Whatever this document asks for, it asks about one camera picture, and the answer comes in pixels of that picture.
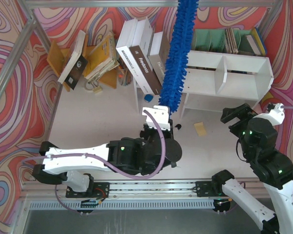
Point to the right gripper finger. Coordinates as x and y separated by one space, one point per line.
228 114
243 111

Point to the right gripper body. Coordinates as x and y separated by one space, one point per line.
238 119

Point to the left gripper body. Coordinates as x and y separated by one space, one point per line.
173 125

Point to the blue microfiber duster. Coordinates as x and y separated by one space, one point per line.
177 60

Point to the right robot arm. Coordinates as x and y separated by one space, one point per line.
257 136

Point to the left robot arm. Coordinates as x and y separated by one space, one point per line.
130 156

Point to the white bookshelf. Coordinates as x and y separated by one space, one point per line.
216 80

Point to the tan sticky note pad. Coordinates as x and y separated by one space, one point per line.
200 129

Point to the blue tape measure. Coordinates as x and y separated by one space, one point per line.
148 98

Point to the clear pencil cup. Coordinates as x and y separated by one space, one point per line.
124 76

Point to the brown notebooks in organizer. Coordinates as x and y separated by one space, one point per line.
231 42

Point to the blue yellow book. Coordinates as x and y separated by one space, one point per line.
254 32

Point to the brass padlock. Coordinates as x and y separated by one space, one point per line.
93 86

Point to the green desk organizer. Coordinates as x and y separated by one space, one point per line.
213 40

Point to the brown Fredonia book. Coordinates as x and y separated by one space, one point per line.
147 79

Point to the stack of yellow books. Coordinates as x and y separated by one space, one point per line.
101 59

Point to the white Mademoiselle book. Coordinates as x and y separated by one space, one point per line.
123 48

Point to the grey Lonely Ones book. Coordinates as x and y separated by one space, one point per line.
158 54

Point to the black and white book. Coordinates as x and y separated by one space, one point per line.
74 62

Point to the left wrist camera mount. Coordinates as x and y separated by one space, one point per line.
160 114

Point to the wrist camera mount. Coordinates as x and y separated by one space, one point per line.
160 114
275 114

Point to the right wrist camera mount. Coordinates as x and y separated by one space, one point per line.
275 114

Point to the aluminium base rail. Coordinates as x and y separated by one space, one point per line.
125 189

